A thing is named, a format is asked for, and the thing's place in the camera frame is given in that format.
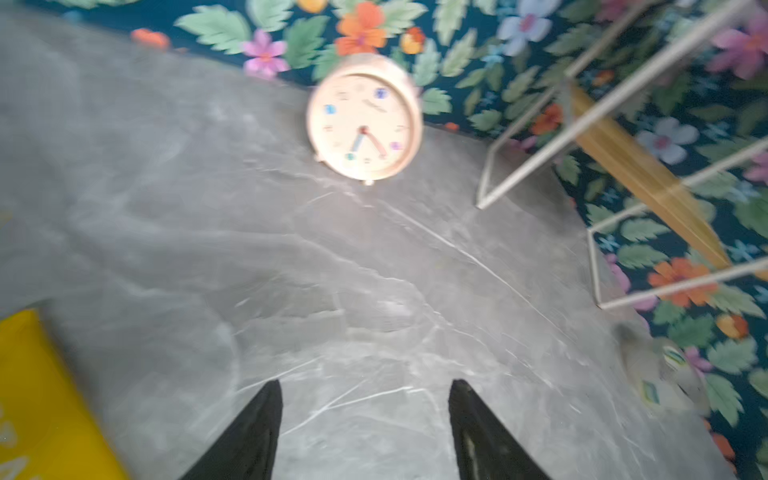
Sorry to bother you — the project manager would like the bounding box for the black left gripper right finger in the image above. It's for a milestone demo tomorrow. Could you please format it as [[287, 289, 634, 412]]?
[[448, 379, 550, 480]]

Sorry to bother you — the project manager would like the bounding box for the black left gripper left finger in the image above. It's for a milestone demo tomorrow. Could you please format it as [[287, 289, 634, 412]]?
[[181, 380, 283, 480]]

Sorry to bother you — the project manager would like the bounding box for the wooden two-tier shelf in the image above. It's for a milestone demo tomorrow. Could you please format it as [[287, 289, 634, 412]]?
[[475, 1, 767, 310]]

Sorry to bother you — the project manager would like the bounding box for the cream alarm clock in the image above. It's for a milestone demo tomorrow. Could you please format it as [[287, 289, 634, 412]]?
[[306, 53, 424, 186]]

